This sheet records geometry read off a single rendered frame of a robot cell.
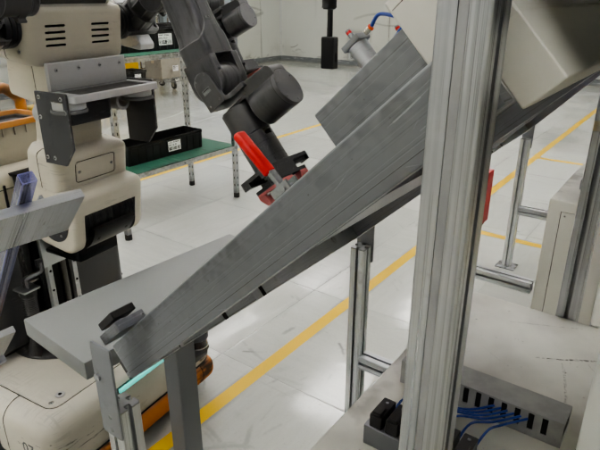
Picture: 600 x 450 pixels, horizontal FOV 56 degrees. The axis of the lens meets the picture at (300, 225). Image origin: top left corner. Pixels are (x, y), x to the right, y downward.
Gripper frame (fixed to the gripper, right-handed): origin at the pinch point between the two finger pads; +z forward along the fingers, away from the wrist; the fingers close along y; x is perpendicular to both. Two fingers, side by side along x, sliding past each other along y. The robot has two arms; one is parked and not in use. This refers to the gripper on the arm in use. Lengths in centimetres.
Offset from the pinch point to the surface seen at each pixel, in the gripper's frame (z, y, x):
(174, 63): -288, 456, 452
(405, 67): -5.4, -17.0, -34.2
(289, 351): 35, 75, 106
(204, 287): 1.4, -21.2, 1.6
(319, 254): 6.9, 31.0, 28.7
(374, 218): 7, 47, 22
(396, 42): -7.7, -17.0, -34.7
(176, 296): 0.5, -21.2, 7.9
